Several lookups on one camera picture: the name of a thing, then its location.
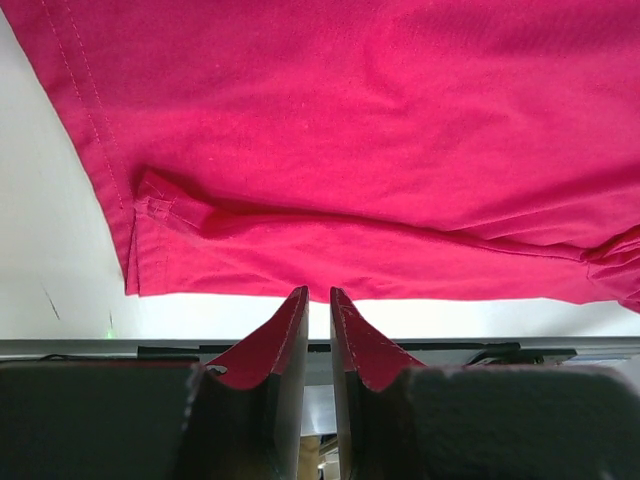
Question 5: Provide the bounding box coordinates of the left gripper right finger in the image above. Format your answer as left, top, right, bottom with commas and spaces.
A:
330, 287, 450, 479

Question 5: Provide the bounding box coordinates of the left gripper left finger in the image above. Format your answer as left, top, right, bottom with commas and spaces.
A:
174, 286, 309, 479

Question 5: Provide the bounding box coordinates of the pink t shirt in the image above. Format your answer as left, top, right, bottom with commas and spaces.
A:
1, 1, 639, 310

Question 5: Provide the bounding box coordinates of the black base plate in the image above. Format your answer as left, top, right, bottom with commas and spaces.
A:
1, 336, 639, 379

